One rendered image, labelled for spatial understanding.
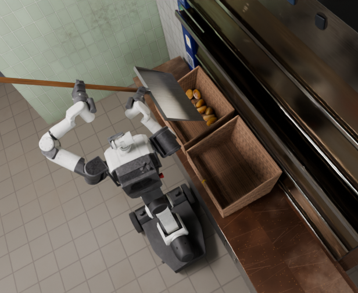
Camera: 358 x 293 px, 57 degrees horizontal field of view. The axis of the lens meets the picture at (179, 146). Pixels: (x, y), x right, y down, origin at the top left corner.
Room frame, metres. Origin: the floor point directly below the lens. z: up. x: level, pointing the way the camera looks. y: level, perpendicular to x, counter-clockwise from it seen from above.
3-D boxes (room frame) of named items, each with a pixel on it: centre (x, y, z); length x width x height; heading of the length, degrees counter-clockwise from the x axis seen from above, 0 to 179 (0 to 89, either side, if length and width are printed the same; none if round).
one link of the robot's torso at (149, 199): (0.89, 0.26, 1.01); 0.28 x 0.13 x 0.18; 13
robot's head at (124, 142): (0.99, 0.27, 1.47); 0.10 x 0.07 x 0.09; 99
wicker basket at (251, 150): (1.02, -0.32, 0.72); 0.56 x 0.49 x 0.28; 12
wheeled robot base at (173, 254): (0.87, 0.26, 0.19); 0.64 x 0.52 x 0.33; 13
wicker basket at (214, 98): (1.61, -0.20, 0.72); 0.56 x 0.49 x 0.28; 13
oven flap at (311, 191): (1.10, -0.58, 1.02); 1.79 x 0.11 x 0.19; 12
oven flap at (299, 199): (1.10, -0.58, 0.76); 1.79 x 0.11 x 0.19; 12
